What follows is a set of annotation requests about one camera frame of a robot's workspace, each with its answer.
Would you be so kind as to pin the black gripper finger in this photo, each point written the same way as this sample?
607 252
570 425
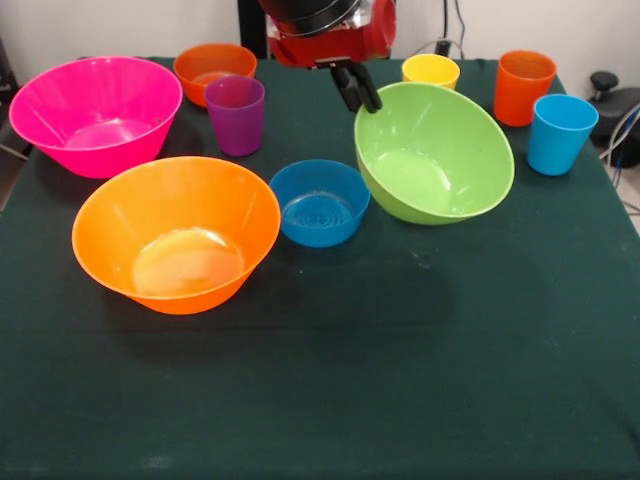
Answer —
367 87
347 87

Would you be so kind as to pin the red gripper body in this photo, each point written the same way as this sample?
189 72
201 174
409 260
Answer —
340 45

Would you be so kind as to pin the green bowl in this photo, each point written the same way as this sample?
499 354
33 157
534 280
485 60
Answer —
440 150

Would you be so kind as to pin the blue bowl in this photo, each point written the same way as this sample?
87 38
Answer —
320 187

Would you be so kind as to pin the large orange bowl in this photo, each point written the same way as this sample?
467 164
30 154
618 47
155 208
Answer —
150 210

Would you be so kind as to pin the yellow cup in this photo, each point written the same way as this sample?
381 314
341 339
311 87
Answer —
430 70

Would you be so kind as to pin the black power plug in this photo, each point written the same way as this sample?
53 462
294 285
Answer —
443 47

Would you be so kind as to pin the purple cup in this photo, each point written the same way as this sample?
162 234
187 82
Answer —
235 125

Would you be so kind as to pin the orange cup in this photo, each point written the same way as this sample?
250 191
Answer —
515 100

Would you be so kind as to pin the small dark orange bowl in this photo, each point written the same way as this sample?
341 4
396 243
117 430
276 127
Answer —
194 85

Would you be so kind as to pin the blue cup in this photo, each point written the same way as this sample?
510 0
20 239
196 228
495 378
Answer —
555 145

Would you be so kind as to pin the black round knob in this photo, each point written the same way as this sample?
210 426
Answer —
604 80

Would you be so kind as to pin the black round base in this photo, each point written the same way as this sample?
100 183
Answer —
627 100

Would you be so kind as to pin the large pink bowl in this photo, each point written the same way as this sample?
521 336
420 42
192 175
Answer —
60 100

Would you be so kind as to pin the dark green table cloth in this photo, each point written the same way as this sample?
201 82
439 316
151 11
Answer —
350 375

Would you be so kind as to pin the black equipment box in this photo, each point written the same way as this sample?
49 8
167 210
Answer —
5 75

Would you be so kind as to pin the grey metal leg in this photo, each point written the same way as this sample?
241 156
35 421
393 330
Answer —
12 150

